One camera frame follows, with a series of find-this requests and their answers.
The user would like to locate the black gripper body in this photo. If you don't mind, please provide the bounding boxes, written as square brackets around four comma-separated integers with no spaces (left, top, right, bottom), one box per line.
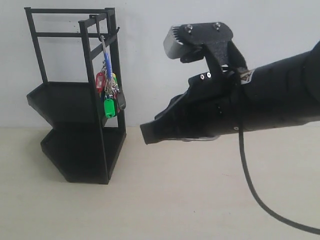
[154,73,247,140]

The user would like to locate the colourful key tag bunch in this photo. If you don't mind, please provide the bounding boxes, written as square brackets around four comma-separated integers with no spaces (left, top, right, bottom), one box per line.
[95,35,127,119]

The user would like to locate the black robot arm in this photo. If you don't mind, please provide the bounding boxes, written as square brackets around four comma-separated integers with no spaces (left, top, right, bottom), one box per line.
[140,45,320,144]

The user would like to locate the black metal shelf rack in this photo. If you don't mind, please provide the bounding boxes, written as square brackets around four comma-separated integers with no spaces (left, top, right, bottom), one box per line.
[24,7,127,185]

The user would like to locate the black metal hook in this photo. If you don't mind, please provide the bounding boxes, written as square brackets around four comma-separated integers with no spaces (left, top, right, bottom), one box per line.
[89,14,109,42]

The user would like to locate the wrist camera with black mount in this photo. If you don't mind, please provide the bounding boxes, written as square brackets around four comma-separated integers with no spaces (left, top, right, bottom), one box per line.
[163,21,248,76]

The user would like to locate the black cable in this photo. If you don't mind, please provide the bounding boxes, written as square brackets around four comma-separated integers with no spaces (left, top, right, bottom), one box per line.
[221,65,320,229]

